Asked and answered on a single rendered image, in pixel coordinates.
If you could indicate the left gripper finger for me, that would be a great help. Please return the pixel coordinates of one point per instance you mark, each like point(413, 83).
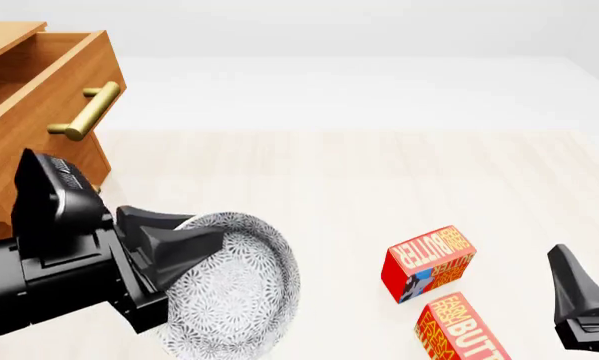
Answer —
point(139, 219)
point(179, 251)

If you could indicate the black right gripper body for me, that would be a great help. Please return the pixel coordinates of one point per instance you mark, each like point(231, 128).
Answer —
point(591, 335)

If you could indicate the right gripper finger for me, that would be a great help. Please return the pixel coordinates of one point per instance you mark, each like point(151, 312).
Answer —
point(571, 288)

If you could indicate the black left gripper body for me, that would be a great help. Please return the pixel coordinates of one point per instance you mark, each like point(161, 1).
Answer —
point(136, 300)

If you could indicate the black white patterned bowl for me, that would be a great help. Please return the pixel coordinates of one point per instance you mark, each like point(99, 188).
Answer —
point(239, 285)

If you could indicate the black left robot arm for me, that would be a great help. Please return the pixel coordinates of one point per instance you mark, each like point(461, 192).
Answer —
point(4, 285)

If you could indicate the wooden drawer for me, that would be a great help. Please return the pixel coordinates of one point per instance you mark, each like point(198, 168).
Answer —
point(34, 101)

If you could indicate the red butter box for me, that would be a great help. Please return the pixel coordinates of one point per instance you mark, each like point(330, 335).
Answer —
point(429, 258)
point(459, 330)

